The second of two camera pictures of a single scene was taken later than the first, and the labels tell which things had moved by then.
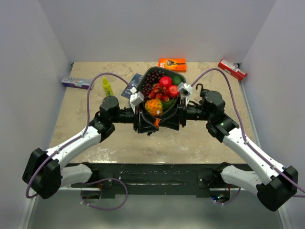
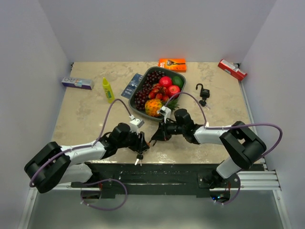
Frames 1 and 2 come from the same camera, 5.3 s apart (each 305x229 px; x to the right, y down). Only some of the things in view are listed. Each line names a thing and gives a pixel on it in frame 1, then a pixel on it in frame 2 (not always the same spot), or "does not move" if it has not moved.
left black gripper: x=142 y=124 to x=140 y=144
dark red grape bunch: x=152 y=78 does not move
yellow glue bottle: x=107 y=87 does not move
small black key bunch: x=149 y=133 to x=139 y=157
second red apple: x=165 y=81 does not move
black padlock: x=203 y=91 does not move
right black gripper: x=173 y=121 to x=162 y=134
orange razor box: x=178 y=65 does not move
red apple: x=173 y=92 does not move
